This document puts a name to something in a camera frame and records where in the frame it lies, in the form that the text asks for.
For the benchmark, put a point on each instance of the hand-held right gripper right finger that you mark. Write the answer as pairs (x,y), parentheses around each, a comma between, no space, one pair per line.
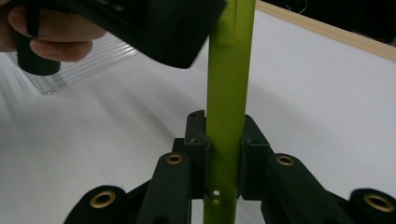
(253,168)

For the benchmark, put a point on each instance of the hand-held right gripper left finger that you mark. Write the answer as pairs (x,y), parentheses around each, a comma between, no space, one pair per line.
(197,161)

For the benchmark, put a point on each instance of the clear plastic tray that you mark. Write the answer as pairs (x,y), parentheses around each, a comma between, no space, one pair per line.
(93,62)

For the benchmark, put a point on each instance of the green cartoon phone case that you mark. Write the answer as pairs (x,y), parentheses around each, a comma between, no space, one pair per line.
(229,93)

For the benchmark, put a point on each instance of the light wooden table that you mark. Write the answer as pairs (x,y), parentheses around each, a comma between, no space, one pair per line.
(336,32)

